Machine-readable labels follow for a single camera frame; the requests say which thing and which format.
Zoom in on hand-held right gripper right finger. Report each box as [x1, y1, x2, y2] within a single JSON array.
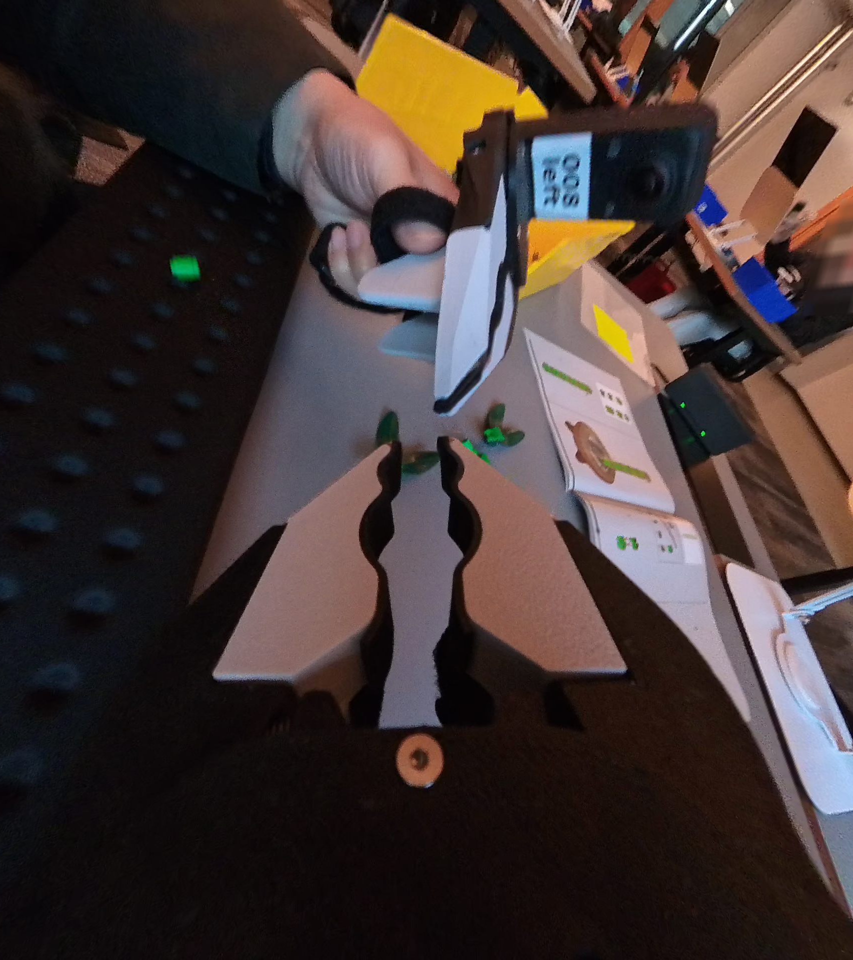
[[434, 436, 630, 726]]

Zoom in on dark box with green light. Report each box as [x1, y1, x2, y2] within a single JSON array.
[[656, 365, 757, 467]]

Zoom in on grey desk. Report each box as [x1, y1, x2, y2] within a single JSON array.
[[190, 255, 853, 939]]

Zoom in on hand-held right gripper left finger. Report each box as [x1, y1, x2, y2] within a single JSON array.
[[212, 441, 404, 725]]

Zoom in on white sheet with yellow patch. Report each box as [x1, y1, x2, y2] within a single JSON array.
[[580, 262, 662, 378]]

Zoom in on yellow plastic bin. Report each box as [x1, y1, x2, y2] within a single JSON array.
[[355, 13, 636, 300]]

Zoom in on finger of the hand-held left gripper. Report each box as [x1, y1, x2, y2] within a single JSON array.
[[434, 225, 527, 418], [434, 176, 512, 408]]

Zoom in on green toy leaf pair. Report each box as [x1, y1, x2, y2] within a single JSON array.
[[401, 437, 492, 477], [482, 402, 527, 450]]

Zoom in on person's left forearm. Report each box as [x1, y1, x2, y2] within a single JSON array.
[[21, 0, 359, 198]]

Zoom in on blue container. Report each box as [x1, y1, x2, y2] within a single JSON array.
[[731, 256, 800, 324]]

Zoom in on open building booklet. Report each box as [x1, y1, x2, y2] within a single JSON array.
[[524, 327, 710, 606]]

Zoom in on black perforated surface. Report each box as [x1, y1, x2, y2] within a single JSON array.
[[0, 142, 317, 901]]

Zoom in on person's left hand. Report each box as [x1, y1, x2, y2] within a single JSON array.
[[272, 69, 461, 297]]

